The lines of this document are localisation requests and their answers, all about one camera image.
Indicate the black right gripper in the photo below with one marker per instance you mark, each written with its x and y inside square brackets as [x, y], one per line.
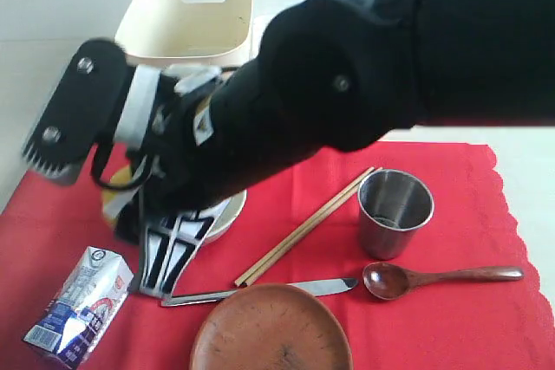
[195, 141]

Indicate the yellow lemon with sticker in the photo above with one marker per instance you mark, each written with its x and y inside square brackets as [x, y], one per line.
[113, 202]

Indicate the blue white milk carton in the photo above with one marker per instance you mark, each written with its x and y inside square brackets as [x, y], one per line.
[78, 316]

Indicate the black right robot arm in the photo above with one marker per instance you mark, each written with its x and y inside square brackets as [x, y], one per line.
[341, 74]

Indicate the white enamel bowl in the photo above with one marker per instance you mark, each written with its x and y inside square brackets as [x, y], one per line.
[227, 218]

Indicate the brown wooden plate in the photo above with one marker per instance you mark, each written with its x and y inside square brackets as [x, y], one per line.
[271, 326]

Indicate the lower wooden chopstick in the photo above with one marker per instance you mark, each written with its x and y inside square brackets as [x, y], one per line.
[308, 231]

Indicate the steel table knife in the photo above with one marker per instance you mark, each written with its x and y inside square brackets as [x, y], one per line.
[315, 287]

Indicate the dark wooden spoon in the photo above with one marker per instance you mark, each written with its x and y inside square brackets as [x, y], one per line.
[388, 282]

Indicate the stainless steel cup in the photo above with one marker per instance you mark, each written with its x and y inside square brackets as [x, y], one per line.
[393, 206]

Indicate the cream plastic bin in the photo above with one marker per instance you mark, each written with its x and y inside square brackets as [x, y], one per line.
[163, 32]

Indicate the white woven plastic basket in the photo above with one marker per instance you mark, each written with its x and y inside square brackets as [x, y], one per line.
[259, 25]

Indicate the red table mat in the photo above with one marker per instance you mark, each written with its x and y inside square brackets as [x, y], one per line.
[46, 228]

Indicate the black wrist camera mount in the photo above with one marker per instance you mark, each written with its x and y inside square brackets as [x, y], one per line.
[81, 112]

